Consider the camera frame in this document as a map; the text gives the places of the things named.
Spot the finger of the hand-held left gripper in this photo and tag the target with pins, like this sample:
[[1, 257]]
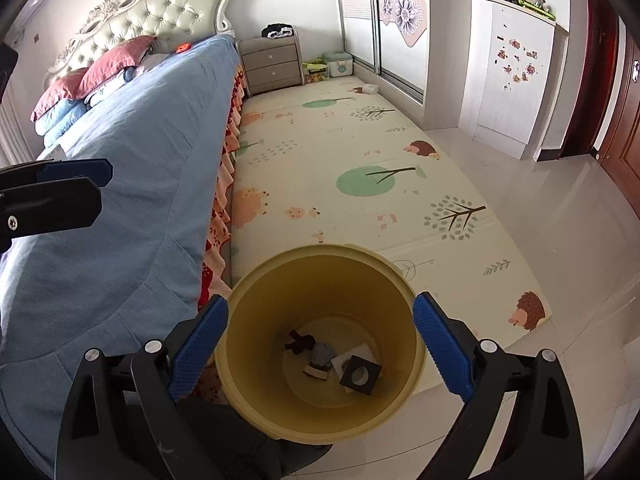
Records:
[[75, 170], [50, 207]]

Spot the printed play mat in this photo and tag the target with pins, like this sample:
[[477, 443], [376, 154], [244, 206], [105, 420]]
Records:
[[325, 160]]

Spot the grey and white scrap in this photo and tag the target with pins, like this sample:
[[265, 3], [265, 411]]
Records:
[[320, 356]]

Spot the grey nightstand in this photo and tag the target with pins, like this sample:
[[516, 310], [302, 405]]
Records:
[[272, 65]]

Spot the orange red bed skirt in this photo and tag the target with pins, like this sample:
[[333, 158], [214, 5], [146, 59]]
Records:
[[225, 195]]

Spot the patterned folded quilt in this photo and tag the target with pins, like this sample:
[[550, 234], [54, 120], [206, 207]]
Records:
[[112, 86]]

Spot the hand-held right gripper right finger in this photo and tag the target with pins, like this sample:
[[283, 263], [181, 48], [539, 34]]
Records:
[[442, 345]]

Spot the tufted green headboard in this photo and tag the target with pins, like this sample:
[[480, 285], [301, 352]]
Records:
[[165, 15]]

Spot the dark brown scrap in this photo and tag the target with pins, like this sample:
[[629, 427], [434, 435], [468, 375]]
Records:
[[300, 342]]

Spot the small white box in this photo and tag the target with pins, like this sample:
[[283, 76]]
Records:
[[371, 89]]

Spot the yellow plastic bin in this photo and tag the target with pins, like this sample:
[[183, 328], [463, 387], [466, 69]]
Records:
[[250, 360]]

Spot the red wooden door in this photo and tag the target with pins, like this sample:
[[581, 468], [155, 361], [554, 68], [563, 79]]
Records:
[[620, 125]]

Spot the black and white cloth item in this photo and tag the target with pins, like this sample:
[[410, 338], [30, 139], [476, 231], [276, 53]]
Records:
[[277, 30]]

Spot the blue bed sheet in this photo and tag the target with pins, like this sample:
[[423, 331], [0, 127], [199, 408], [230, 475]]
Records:
[[150, 160]]

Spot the small orange object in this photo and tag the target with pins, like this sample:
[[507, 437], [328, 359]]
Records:
[[182, 48]]

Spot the white cabinet with stickers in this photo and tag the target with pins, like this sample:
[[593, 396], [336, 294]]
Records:
[[500, 110]]

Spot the white paper card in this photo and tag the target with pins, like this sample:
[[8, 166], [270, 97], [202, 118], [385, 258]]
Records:
[[350, 352]]

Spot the beige curtain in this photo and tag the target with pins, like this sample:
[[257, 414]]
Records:
[[10, 125]]

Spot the pink pillow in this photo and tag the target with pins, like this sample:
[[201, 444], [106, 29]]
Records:
[[120, 62], [60, 92]]

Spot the blue folded pillows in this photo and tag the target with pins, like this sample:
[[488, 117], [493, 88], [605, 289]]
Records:
[[52, 117]]

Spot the sliding door wardrobe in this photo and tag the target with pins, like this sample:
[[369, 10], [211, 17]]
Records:
[[400, 60]]

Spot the black square box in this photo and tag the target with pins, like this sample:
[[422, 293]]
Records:
[[367, 382]]

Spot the green storage box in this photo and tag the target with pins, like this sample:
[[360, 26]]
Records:
[[340, 64]]

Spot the blue folded quilt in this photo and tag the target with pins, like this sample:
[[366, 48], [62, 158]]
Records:
[[70, 135]]

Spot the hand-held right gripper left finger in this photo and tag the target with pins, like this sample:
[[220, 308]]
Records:
[[197, 345]]

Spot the yellow green toys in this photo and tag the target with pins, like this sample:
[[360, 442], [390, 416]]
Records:
[[315, 67]]

